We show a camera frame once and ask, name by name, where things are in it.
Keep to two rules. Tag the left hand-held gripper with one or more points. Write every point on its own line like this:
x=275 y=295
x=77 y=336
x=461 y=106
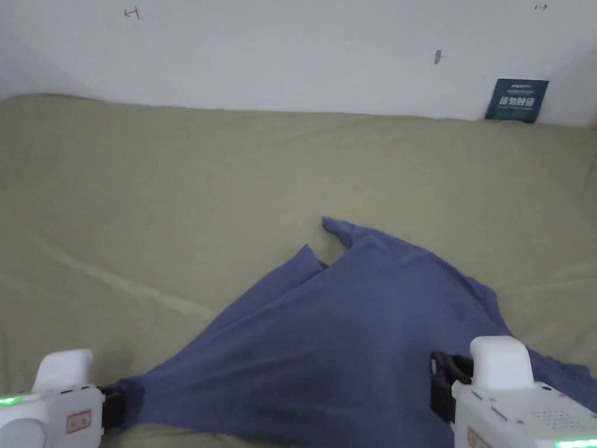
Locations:
x=56 y=410

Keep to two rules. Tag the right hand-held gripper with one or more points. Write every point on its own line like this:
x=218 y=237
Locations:
x=508 y=401

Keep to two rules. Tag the dark blue shirt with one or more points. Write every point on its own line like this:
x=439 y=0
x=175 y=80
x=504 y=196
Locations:
x=336 y=336

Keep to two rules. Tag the bed with pale green sheet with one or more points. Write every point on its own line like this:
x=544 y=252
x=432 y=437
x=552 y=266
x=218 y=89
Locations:
x=186 y=186

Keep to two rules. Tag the dark blue printed card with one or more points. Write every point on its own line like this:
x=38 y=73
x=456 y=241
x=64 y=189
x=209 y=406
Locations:
x=517 y=100

